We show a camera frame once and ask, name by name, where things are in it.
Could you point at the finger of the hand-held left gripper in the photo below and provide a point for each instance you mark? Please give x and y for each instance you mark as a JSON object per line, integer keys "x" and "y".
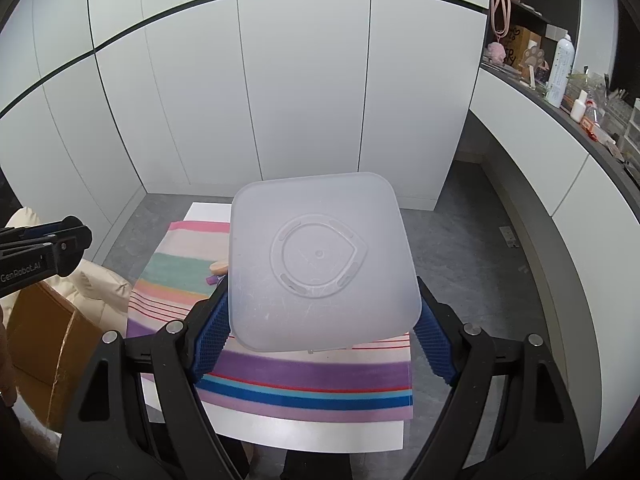
{"x": 72, "y": 250}
{"x": 42, "y": 230}

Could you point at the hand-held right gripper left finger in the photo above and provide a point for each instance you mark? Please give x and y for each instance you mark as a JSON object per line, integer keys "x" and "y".
{"x": 212, "y": 331}

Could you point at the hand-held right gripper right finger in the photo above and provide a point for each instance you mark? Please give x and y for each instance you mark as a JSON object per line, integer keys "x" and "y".
{"x": 435, "y": 351}

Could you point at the purple and tan small toy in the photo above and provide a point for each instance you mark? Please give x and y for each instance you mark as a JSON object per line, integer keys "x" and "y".
{"x": 214, "y": 278}

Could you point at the beige oval item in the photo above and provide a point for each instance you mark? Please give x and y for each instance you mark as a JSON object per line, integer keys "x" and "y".
{"x": 219, "y": 266}

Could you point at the large cardboard box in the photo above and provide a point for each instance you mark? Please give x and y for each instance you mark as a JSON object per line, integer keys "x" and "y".
{"x": 45, "y": 350}

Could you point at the translucent plastic container lid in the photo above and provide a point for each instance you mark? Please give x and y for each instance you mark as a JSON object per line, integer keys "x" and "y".
{"x": 320, "y": 260}

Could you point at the cream padded chair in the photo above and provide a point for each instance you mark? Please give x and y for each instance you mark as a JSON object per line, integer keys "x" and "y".
{"x": 100, "y": 285}

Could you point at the striped cloth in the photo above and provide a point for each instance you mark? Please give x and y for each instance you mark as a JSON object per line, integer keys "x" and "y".
{"x": 300, "y": 382}

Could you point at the floor outlet plate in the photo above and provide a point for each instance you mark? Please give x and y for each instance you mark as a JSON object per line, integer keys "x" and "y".
{"x": 510, "y": 236}

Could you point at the white curved counter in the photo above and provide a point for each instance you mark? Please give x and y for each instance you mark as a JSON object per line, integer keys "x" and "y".
{"x": 525, "y": 125}

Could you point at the white wardrobe doors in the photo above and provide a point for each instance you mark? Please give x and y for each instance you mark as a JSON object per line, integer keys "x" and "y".
{"x": 300, "y": 85}

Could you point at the small white bottle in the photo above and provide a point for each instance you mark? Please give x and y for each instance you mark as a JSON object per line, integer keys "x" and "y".
{"x": 580, "y": 107}

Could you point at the clear plastic drawers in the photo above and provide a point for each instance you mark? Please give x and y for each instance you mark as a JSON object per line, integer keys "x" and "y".
{"x": 631, "y": 135}

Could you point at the pink pompom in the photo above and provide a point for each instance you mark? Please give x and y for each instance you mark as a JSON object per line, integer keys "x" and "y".
{"x": 497, "y": 52}

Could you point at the white spray bottle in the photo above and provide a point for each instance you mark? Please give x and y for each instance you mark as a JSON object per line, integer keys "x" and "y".
{"x": 560, "y": 72}

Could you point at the small brown printed box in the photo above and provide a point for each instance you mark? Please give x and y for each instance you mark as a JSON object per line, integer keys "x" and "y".
{"x": 520, "y": 42}

